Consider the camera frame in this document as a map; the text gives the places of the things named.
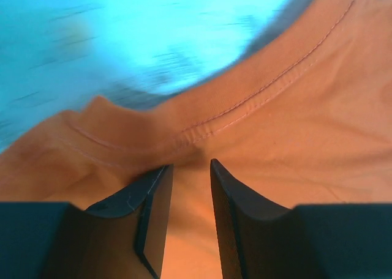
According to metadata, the floral patterned table mat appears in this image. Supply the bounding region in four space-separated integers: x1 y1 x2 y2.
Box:
1 0 312 149

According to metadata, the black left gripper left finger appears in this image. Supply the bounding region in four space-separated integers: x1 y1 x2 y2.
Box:
42 165 173 278

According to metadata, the orange t shirt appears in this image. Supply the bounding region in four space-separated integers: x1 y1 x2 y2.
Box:
1 0 391 278

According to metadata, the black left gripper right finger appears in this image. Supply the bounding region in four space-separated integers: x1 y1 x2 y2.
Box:
210 159 327 278

